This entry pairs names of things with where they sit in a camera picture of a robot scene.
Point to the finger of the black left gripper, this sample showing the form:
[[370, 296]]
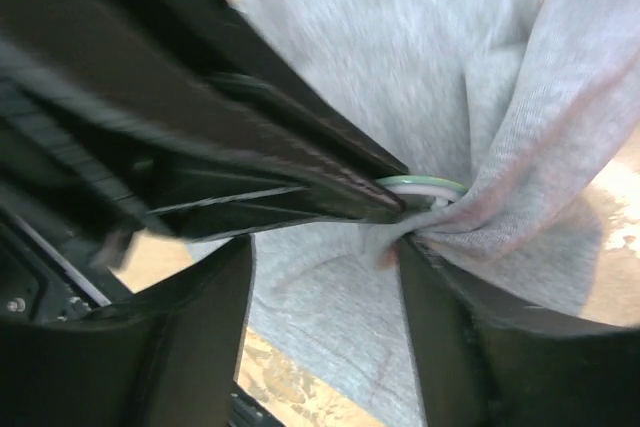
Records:
[[173, 116]]

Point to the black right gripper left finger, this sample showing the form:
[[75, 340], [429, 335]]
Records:
[[166, 356]]

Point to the grey sleeveless shirt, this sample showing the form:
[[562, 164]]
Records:
[[532, 105]]

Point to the round iridescent brooch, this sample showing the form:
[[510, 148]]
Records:
[[424, 192]]

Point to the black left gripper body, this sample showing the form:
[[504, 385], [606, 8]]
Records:
[[50, 247]]

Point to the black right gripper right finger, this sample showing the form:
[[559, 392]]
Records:
[[484, 357]]

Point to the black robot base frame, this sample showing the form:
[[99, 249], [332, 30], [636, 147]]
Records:
[[248, 412]]

